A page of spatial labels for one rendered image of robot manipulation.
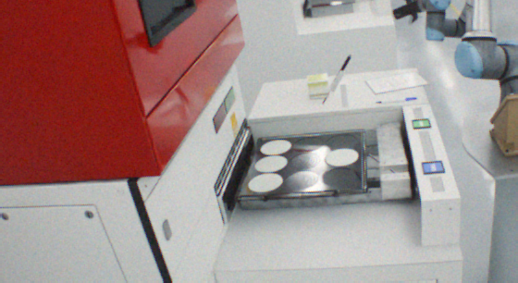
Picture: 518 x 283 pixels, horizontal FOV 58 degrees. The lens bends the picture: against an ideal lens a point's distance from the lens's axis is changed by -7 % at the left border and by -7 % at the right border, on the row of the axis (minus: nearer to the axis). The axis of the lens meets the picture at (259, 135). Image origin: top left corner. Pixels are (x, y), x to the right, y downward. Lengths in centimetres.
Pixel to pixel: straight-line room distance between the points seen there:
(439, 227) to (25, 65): 98
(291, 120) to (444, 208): 70
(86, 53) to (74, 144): 19
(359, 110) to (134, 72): 98
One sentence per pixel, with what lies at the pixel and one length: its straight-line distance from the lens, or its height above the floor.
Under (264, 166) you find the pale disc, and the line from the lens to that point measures 155.
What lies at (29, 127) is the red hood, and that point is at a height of 135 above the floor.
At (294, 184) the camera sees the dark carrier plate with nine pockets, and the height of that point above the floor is 90.
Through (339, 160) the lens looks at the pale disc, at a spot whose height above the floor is 90.
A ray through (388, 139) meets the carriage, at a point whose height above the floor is 88.
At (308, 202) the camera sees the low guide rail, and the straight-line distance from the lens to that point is 146.
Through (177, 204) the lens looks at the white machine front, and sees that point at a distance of 111.
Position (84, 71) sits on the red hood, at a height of 144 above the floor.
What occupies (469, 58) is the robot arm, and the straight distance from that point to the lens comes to 165.
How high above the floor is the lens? 165
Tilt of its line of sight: 25 degrees down
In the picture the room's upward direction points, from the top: 11 degrees counter-clockwise
